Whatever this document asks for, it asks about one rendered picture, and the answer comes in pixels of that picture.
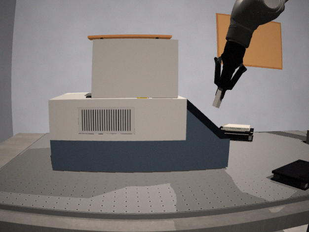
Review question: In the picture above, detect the beige and dark blue benchtop machine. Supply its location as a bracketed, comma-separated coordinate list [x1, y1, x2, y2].
[48, 39, 230, 171]

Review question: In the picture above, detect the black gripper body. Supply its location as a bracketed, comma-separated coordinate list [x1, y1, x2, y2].
[221, 41, 246, 70]

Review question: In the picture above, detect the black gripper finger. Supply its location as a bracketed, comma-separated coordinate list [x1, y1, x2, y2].
[214, 58, 247, 108]
[212, 56, 229, 106]

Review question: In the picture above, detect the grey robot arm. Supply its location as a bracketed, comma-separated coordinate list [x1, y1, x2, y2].
[226, 0, 288, 48]

